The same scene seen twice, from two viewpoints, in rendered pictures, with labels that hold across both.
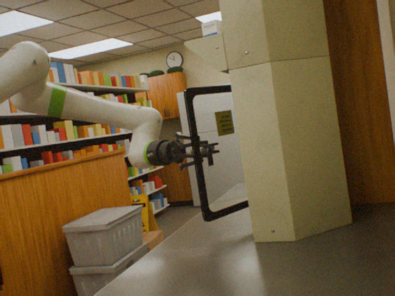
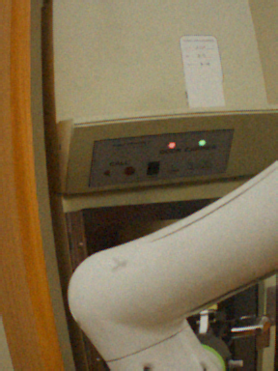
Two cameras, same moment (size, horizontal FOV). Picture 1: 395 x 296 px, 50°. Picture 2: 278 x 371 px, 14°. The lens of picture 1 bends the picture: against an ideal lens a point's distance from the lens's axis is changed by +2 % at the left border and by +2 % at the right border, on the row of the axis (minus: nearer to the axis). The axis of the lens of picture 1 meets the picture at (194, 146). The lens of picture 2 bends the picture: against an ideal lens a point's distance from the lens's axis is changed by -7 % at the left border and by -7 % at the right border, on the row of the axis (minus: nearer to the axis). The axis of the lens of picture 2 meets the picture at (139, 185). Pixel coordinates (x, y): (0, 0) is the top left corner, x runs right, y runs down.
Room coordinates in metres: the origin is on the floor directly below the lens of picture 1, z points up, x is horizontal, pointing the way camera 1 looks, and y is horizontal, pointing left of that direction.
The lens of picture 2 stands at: (2.23, 1.13, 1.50)
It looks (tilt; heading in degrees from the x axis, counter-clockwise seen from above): 3 degrees down; 236
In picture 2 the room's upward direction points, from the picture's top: 5 degrees counter-clockwise
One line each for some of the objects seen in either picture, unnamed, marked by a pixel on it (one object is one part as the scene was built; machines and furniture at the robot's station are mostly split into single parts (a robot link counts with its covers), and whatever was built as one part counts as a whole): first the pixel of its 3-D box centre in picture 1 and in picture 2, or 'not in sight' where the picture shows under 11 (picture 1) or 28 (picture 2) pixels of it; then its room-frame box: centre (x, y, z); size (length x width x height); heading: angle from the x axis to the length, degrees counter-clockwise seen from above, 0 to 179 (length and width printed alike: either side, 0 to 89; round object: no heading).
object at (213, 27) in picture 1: (214, 32); (203, 86); (1.25, -0.11, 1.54); 0.05 x 0.05 x 0.06; 56
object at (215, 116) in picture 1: (229, 148); (191, 338); (1.31, -0.11, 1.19); 0.30 x 0.01 x 0.40; 132
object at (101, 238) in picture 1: (107, 234); not in sight; (3.41, 0.81, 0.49); 0.60 x 0.42 x 0.33; 160
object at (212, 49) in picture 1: (221, 61); (183, 145); (1.29, -0.12, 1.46); 0.32 x 0.11 x 0.10; 160
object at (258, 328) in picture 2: not in sight; (236, 330); (1.28, -0.03, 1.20); 0.10 x 0.05 x 0.03; 132
